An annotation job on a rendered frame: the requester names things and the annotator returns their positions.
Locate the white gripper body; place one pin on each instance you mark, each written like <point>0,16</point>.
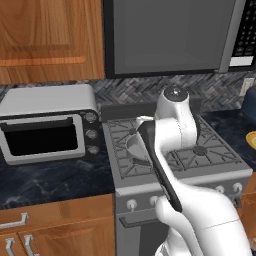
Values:
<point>144,119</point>

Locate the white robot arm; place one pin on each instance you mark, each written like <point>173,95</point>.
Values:
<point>186,213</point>

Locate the silver toaster oven knob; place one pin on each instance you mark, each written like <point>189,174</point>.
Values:
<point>91,134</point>
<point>93,149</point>
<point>90,117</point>

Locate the grey stove with hob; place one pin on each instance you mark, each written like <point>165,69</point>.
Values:
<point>133,180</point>

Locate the white stove knob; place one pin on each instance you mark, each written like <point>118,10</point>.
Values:
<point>220,189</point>
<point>132,204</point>
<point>153,200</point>
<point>237,187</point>

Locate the black and grey microwave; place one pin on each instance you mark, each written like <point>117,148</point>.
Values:
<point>166,33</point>

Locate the silver toaster oven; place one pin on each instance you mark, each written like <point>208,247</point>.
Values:
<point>50,100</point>

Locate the toaster oven glass door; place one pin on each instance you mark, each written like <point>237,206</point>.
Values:
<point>41,138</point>

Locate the blue round jar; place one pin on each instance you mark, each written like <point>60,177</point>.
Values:
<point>250,105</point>

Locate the yellow plate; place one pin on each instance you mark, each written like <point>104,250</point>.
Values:
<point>252,140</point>

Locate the wooden drawer front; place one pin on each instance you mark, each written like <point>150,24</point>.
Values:
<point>66,211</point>

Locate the wooden base cabinet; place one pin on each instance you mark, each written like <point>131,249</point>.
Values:
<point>249,210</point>

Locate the wooden base cupboard door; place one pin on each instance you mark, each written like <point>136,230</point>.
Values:
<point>3,246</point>
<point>73,240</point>

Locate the white wall outlet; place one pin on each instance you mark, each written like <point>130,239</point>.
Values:
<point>247,86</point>

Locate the wooden wall cupboard door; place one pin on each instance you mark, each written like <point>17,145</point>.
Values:
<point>50,36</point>

